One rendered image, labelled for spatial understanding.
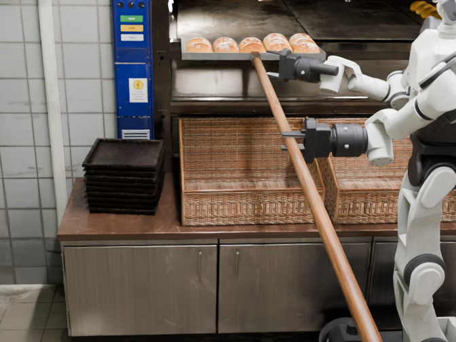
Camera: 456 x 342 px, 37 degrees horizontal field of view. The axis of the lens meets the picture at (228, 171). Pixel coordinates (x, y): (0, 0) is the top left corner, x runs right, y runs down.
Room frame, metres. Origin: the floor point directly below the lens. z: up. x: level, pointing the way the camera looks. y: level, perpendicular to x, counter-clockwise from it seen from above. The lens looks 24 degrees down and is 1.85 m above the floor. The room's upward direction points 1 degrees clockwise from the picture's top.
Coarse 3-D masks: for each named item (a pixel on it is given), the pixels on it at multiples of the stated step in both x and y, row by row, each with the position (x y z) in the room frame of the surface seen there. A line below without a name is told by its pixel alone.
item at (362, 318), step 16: (256, 64) 2.39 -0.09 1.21; (272, 96) 2.02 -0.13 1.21; (272, 112) 1.92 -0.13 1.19; (288, 128) 1.74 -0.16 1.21; (288, 144) 1.64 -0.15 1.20; (304, 160) 1.54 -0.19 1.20; (304, 176) 1.43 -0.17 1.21; (304, 192) 1.38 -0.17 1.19; (320, 208) 1.27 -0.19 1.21; (320, 224) 1.21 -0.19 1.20; (336, 240) 1.14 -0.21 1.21; (336, 256) 1.08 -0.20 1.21; (336, 272) 1.05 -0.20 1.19; (352, 272) 1.04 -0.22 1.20; (352, 288) 0.98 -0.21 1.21; (352, 304) 0.94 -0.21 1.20; (368, 320) 0.89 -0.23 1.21; (368, 336) 0.85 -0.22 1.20
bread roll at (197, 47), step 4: (192, 44) 2.58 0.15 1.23; (196, 44) 2.57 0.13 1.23; (200, 44) 2.57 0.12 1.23; (204, 44) 2.58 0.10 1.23; (188, 48) 2.57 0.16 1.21; (192, 48) 2.56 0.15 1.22; (196, 48) 2.56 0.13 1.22; (200, 48) 2.56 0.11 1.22; (204, 48) 2.56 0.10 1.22; (208, 48) 2.57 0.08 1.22
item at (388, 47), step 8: (176, 40) 2.85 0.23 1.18; (320, 40) 2.91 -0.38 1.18; (328, 40) 2.91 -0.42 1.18; (336, 40) 2.92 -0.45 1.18; (344, 40) 2.92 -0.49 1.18; (352, 40) 2.92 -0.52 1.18; (360, 40) 2.93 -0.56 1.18; (368, 40) 2.93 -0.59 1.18; (376, 40) 2.93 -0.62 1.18; (384, 40) 2.94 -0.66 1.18; (392, 40) 2.94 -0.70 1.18; (400, 40) 2.95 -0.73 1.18; (408, 40) 2.95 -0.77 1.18; (176, 48) 2.83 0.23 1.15; (328, 48) 2.88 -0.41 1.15; (336, 48) 2.88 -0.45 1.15; (344, 48) 2.88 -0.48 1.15; (352, 48) 2.88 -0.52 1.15; (360, 48) 2.89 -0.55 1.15; (368, 48) 2.89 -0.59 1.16; (376, 48) 2.89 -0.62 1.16; (384, 48) 2.89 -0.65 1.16; (392, 48) 2.90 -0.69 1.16; (400, 48) 2.90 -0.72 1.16; (408, 48) 2.90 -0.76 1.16
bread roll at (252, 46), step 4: (248, 44) 2.59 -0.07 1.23; (252, 44) 2.59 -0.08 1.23; (256, 44) 2.59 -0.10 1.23; (260, 44) 2.60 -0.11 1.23; (244, 48) 2.59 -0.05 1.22; (248, 48) 2.58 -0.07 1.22; (252, 48) 2.58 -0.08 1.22; (256, 48) 2.58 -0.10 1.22; (260, 48) 2.59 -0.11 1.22; (264, 48) 2.60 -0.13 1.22; (240, 52) 2.59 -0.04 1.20; (244, 52) 2.58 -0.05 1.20; (248, 52) 2.57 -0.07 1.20; (260, 52) 2.58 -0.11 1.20; (264, 52) 2.59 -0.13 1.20
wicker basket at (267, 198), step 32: (192, 128) 2.78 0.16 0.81; (224, 128) 2.80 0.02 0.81; (256, 128) 2.81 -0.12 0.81; (224, 160) 2.76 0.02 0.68; (256, 160) 2.78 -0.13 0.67; (288, 160) 2.79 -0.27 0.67; (192, 192) 2.33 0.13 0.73; (224, 192) 2.34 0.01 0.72; (256, 192) 2.35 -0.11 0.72; (288, 192) 2.37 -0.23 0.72; (320, 192) 2.38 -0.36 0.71; (192, 224) 2.33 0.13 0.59; (224, 224) 2.34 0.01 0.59; (256, 224) 2.35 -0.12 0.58
